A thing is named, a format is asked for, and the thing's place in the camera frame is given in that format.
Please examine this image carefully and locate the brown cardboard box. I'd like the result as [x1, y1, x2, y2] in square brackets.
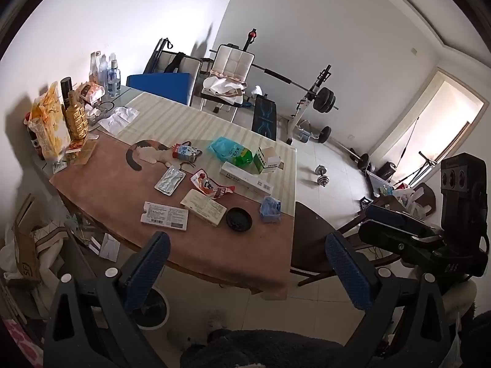
[11, 195, 43, 284]

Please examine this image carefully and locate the beige towel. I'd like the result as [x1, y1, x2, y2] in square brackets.
[203, 71, 248, 104]

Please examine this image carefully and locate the person's dark fleece clothing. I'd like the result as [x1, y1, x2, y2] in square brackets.
[180, 328, 350, 368]

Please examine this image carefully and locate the white labelled flat packet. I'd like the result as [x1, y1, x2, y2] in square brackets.
[140, 201, 190, 231]

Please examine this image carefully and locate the blue green snack bag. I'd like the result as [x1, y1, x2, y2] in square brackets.
[207, 136, 256, 167]

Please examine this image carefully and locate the blue board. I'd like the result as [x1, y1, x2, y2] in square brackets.
[126, 73, 195, 107]

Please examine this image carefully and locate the dark sauce bottle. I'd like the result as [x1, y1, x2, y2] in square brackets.
[25, 112, 44, 160]

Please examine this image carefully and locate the dark wooden chair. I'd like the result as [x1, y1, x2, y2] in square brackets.
[289, 184, 438, 288]

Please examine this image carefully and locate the clear glass bottle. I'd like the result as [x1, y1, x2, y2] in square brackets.
[98, 54, 110, 89]

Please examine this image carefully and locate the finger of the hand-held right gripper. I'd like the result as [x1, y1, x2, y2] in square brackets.
[364, 204, 446, 238]
[358, 220, 447, 266]

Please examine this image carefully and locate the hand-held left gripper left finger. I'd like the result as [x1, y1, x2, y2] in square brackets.
[43, 231, 171, 368]

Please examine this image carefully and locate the small milk carton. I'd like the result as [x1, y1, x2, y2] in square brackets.
[171, 143, 203, 162]

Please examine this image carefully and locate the long white box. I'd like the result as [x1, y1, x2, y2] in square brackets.
[220, 162, 274, 196]

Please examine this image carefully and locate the white trash bin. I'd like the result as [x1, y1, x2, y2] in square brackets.
[132, 287, 170, 330]

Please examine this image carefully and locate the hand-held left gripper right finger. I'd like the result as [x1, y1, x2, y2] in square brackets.
[325, 232, 461, 368]

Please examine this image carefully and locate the white padded chair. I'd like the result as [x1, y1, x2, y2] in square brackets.
[143, 38, 203, 96]
[199, 44, 256, 123]

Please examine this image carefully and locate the small barbell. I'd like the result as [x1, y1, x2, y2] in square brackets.
[316, 126, 374, 172]

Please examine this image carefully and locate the black tripod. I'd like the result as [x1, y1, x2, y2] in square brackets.
[399, 151, 442, 188]

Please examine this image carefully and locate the black bench pad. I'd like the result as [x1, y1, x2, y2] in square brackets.
[251, 95, 279, 142]

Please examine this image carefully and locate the black round lid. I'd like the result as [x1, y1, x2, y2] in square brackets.
[226, 207, 253, 233]

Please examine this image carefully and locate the gold bottle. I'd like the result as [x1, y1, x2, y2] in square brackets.
[63, 91, 90, 140]

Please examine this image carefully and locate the barbell with black plates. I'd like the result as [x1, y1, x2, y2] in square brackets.
[209, 50, 340, 115]

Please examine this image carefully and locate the red snack wrapper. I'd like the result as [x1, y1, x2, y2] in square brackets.
[190, 169, 235, 199]

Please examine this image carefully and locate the green white cardboard box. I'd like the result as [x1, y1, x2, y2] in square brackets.
[254, 146, 285, 174]

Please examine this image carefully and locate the person's right forearm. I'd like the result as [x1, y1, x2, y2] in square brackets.
[441, 278, 491, 368]

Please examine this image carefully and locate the chrome dumbbell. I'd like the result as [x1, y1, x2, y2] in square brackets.
[315, 165, 331, 188]

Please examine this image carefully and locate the yellow snack bag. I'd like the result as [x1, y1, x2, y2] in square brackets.
[29, 81, 72, 162]

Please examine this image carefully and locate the orange snack packet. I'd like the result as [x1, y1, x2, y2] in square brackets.
[75, 81, 106, 105]

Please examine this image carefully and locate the white weight bench rack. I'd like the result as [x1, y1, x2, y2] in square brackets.
[284, 65, 334, 146]

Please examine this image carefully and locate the cream flat box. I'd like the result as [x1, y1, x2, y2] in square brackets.
[180, 189, 228, 227]

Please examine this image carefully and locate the black speaker box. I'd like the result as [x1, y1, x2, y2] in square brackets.
[376, 162, 400, 182]

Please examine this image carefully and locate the beige striped tote bag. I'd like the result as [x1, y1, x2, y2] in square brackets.
[31, 222, 73, 277]

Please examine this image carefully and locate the pink patterned cloth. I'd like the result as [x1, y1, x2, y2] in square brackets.
[6, 320, 43, 366]

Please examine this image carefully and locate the white door frame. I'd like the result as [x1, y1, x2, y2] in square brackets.
[370, 67, 486, 169]

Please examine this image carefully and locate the white plastic bag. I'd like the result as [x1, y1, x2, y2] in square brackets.
[99, 106, 141, 133]

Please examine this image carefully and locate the black jacket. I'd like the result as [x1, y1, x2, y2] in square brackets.
[165, 52, 187, 74]

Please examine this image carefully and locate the silver blister pack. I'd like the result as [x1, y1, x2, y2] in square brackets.
[154, 167, 187, 194]

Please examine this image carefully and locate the striped brown cat-print tablecloth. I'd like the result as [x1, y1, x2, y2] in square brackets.
[50, 91, 298, 300]

